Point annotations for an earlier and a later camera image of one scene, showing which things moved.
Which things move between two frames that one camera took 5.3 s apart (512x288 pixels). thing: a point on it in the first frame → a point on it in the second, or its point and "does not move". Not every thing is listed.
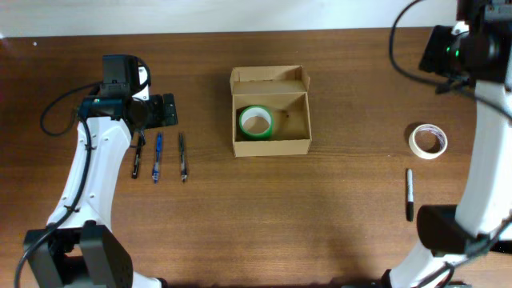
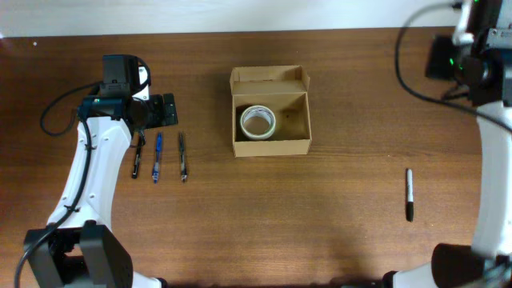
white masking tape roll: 428,142 → 258,122
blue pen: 155,172 does not move
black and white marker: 410,182 does not move
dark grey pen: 182,158 does not move
